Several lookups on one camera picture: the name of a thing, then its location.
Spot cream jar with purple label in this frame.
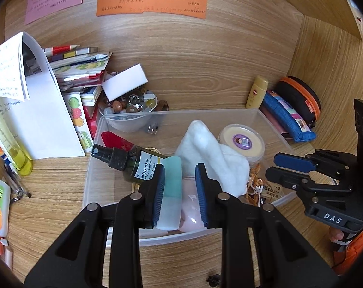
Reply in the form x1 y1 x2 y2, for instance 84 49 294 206
218 124 265 164

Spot white fleece pouch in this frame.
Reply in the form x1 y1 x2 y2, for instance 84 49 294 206
175 120 250 197

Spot teal frosted small bottle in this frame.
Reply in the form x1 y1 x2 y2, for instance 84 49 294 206
156 156 183 231

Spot pink round portable fan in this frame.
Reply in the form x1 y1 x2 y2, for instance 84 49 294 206
179 177 205 233

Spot dark green spray bottle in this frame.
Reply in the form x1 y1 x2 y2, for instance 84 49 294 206
91 144 167 183

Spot red velvet drawstring pouch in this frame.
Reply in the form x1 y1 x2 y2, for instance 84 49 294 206
101 131 135 151

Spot person right hand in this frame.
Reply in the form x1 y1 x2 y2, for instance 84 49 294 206
329 227 344 243

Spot blue patchwork pencil pouch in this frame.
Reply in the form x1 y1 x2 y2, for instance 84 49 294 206
262 90 316 142

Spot black orange zip case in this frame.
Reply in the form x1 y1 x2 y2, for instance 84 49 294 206
275 76 321 128

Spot bundle of marker pens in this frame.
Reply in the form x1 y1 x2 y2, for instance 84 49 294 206
0 238 13 270

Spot small yellow lotion bottle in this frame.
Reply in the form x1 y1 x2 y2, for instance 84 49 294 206
245 75 269 109

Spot orange green lotion tube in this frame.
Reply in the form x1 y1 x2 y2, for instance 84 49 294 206
0 180 11 238

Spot metal nail clipper tools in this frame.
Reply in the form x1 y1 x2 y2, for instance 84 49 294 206
4 163 32 204

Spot yellow-green spray bottle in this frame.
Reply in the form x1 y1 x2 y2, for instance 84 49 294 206
0 112 33 176

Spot clear plastic storage bin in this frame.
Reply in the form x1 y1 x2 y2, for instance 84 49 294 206
83 109 293 246

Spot bowl of beads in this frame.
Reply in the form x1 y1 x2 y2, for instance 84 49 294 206
97 88 159 133

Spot fruit pattern box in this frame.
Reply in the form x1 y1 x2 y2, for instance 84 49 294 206
63 92 93 152

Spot white folded paper document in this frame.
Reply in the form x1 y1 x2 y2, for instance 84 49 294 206
0 32 85 160

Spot white cardboard box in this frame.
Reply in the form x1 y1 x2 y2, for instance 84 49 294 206
102 64 148 102

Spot stack of books and cards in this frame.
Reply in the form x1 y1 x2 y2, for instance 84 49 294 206
47 46 113 106

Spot orange sticky note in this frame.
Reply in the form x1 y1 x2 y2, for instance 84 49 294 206
96 0 208 19

